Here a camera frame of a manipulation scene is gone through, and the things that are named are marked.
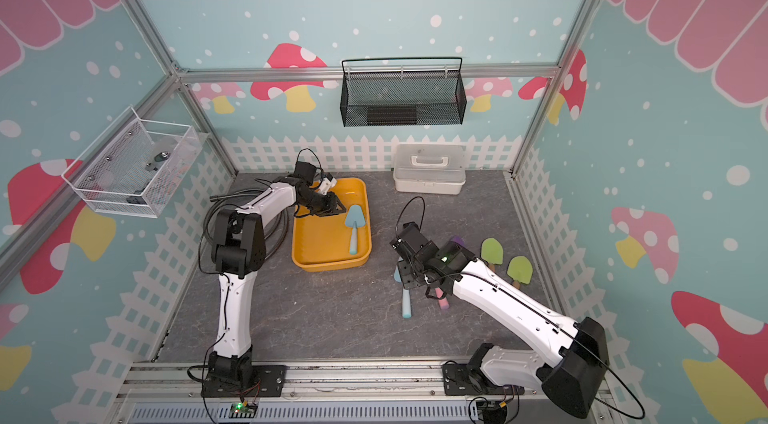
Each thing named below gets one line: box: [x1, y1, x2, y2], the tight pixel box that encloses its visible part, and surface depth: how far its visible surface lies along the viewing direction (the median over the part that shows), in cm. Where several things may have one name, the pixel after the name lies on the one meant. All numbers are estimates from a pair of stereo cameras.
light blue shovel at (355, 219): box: [344, 204, 366, 255], surface depth 108 cm
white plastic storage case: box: [393, 142, 467, 195], surface depth 111 cm
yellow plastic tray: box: [291, 178, 372, 273], surface depth 101 cm
